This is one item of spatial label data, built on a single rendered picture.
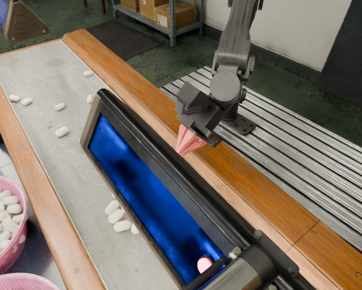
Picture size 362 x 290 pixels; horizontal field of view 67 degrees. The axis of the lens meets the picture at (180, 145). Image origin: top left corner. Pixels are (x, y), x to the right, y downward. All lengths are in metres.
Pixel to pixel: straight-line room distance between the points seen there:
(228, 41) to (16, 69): 0.86
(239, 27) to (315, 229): 0.45
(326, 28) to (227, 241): 2.36
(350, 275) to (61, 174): 0.65
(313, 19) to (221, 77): 2.03
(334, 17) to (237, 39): 1.86
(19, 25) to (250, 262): 0.58
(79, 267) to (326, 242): 0.47
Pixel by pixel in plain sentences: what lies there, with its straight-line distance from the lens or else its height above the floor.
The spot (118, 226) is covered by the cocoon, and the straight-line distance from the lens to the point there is 0.60.
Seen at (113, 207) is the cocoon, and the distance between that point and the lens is 0.63.
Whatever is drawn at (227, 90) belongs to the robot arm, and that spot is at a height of 0.99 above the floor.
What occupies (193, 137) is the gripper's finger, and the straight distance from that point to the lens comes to 0.59.
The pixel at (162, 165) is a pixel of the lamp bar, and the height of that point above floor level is 1.11.
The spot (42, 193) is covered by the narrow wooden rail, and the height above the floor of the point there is 0.76.
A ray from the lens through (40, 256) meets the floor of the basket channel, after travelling 0.73.
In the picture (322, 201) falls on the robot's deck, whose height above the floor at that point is 0.67.
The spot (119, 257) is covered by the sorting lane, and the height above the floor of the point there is 0.74.
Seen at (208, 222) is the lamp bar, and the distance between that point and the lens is 0.20.
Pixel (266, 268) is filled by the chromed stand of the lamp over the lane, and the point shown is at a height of 1.12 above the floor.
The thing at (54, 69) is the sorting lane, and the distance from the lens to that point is 1.19.
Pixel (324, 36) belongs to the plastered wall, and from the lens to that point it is 2.51.
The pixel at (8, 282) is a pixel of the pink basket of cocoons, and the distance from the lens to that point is 0.63.
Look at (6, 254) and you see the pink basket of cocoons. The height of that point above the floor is 0.75.
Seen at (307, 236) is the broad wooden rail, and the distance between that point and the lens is 0.63.
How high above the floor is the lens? 1.28
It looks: 45 degrees down
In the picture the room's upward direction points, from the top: straight up
